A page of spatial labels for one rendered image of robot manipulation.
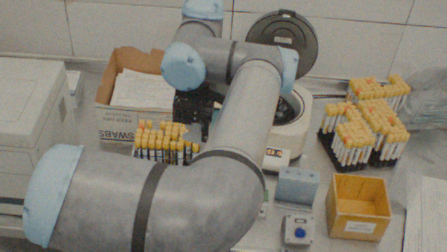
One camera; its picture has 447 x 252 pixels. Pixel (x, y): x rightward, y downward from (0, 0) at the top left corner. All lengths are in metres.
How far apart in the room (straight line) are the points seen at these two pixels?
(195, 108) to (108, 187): 0.55
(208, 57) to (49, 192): 0.41
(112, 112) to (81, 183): 0.92
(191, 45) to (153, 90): 0.75
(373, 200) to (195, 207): 0.97
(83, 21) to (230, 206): 1.25
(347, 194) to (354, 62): 0.50
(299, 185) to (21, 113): 0.69
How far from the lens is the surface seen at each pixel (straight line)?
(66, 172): 0.53
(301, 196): 1.34
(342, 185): 1.37
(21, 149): 1.17
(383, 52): 1.72
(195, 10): 0.91
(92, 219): 0.51
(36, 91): 1.24
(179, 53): 0.82
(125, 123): 1.44
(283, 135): 1.39
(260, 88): 0.72
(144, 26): 1.65
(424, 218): 1.44
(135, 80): 1.63
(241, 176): 0.54
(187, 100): 1.04
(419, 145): 1.66
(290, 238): 1.23
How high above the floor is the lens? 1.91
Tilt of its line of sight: 46 degrees down
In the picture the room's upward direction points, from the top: 2 degrees clockwise
